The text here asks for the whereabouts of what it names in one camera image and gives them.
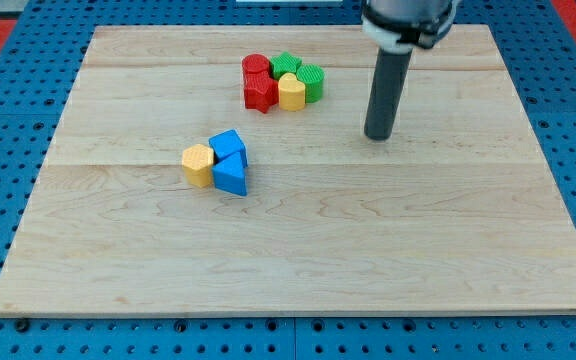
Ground blue triangle block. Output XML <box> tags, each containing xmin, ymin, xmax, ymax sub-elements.
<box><xmin>212</xmin><ymin>152</ymin><xmax>247</xmax><ymax>196</ymax></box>

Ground blue cube block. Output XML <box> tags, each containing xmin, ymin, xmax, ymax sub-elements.
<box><xmin>208</xmin><ymin>129</ymin><xmax>248</xmax><ymax>168</ymax></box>

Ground yellow heart block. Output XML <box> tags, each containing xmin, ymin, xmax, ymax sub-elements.
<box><xmin>278</xmin><ymin>73</ymin><xmax>306</xmax><ymax>111</ymax></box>

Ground wooden board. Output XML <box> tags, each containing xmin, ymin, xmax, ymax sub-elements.
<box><xmin>0</xmin><ymin>25</ymin><xmax>576</xmax><ymax>318</ymax></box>

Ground red star block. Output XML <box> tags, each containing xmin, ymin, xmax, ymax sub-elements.
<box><xmin>244</xmin><ymin>73</ymin><xmax>278</xmax><ymax>113</ymax></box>

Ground yellow hexagon block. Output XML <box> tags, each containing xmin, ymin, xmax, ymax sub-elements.
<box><xmin>182</xmin><ymin>144</ymin><xmax>214</xmax><ymax>188</ymax></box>

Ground green cylinder block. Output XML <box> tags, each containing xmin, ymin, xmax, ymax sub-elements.
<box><xmin>296</xmin><ymin>64</ymin><xmax>325</xmax><ymax>103</ymax></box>

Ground green star block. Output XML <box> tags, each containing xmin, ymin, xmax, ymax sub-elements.
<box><xmin>270</xmin><ymin>52</ymin><xmax>302</xmax><ymax>80</ymax></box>

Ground red cylinder block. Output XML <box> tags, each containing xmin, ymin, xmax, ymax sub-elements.
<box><xmin>241</xmin><ymin>53</ymin><xmax>271</xmax><ymax>84</ymax></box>

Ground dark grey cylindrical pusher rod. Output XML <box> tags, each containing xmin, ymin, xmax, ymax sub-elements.
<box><xmin>364</xmin><ymin>49</ymin><xmax>412</xmax><ymax>141</ymax></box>

